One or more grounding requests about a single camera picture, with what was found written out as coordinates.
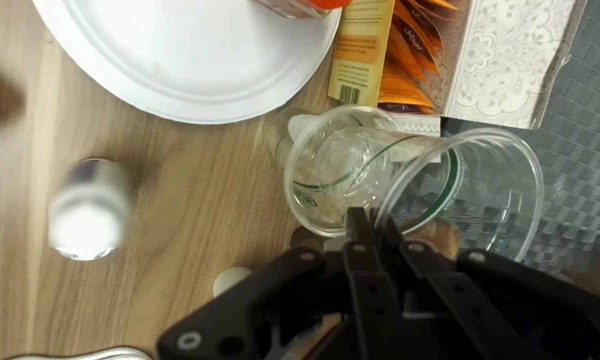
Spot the white paper cup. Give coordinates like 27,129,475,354
212,266,252,296

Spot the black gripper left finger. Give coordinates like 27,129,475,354
157,208,407,360

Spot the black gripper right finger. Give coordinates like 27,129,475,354
381,218,600,360

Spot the white paper plate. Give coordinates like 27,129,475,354
33,0,341,123

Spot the yellow tea bag box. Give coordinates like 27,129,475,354
328,0,589,129

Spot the white pill bottle blue label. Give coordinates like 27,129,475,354
49,158,131,261

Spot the clear plastic cup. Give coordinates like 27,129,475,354
276,105,440,238
374,127,544,259

